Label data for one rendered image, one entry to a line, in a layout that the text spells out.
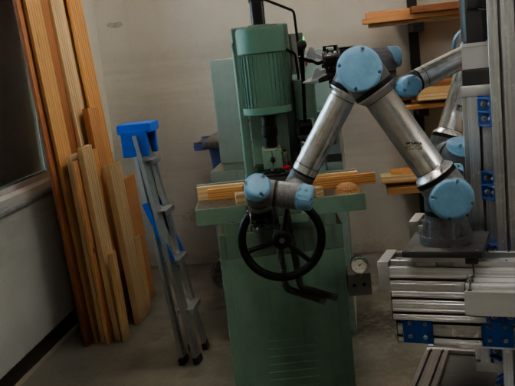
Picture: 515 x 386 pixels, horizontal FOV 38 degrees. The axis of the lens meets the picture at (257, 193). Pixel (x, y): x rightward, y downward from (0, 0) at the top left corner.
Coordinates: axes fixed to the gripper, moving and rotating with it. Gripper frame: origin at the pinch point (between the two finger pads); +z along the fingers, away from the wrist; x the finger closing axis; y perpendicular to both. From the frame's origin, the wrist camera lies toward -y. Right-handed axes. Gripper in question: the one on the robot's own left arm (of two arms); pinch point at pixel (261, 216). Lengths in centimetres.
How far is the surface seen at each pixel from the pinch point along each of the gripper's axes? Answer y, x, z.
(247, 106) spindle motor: -46.3, -1.0, 14.2
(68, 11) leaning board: -177, -99, 133
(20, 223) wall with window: -48, -120, 120
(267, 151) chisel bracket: -31.5, 4.0, 22.4
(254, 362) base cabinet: 39, -9, 50
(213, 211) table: -10.4, -16.9, 21.3
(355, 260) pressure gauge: 11.2, 30.6, 26.5
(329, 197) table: -11.0, 24.1, 20.9
